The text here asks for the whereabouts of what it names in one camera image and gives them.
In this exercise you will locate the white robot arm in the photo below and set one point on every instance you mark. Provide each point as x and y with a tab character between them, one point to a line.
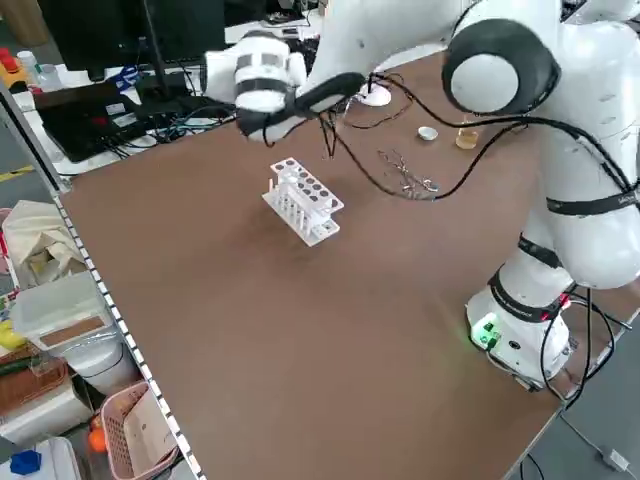
600	100

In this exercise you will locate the metal crucible tongs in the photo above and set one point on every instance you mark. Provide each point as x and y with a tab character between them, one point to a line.
407	175

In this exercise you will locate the white test tube rack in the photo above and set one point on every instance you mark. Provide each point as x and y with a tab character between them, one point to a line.
310	200

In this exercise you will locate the clear plastic bottle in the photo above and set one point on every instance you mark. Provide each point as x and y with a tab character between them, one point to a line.
27	67

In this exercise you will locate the aluminium frame post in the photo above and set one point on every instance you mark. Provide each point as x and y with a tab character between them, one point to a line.
30	135

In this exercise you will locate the orange ball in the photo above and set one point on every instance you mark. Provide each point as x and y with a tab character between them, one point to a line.
97	441

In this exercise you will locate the white plastic container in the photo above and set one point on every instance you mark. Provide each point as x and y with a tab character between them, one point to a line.
60	460

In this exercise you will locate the white desk lamp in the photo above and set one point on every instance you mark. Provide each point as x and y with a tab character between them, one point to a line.
375	96

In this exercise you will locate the pink plastic basket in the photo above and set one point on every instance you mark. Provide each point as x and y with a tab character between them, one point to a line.
117	435

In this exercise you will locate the brown wicker basket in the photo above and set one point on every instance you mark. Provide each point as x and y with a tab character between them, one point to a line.
30	382

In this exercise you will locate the black computer monitor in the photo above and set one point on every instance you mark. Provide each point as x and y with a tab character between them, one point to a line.
100	30

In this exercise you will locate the blue plastic item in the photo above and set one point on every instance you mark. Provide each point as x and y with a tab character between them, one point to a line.
25	462

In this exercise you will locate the clear plastic bin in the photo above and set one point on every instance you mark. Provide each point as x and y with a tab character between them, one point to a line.
55	305

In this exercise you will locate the large clear glass beaker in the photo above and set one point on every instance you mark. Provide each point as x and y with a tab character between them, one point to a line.
466	139

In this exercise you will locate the small white ceramic dish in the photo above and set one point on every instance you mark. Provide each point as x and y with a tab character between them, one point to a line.
428	134

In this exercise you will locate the white bucket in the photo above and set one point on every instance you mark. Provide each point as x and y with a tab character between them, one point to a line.
102	362

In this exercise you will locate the white power adapter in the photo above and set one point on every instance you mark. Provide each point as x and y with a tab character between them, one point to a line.
614	459

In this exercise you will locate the yellow toy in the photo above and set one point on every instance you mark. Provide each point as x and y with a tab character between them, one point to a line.
11	336

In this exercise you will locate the beige cloth bag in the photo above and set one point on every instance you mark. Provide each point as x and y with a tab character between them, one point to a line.
40	235

